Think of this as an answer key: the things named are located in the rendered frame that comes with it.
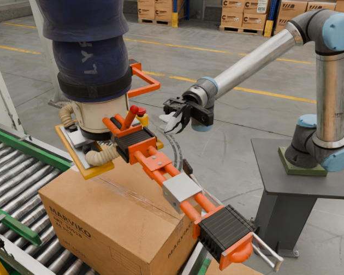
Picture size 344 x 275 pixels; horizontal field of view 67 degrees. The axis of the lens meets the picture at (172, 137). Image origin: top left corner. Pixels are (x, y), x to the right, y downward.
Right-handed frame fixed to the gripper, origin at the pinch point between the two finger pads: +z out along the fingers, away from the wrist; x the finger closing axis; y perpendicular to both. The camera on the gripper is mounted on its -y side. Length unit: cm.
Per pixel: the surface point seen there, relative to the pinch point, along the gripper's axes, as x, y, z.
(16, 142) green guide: -71, 145, -24
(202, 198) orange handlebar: 1.0, -19.7, 20.5
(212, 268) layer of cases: -80, -18, -10
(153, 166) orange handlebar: 1.5, -5.3, 17.1
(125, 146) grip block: 2.5, 4.5, 15.0
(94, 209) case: -39.4, 27.4, 12.0
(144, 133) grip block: 1.8, 4.0, 7.0
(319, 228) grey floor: -134, -75, -110
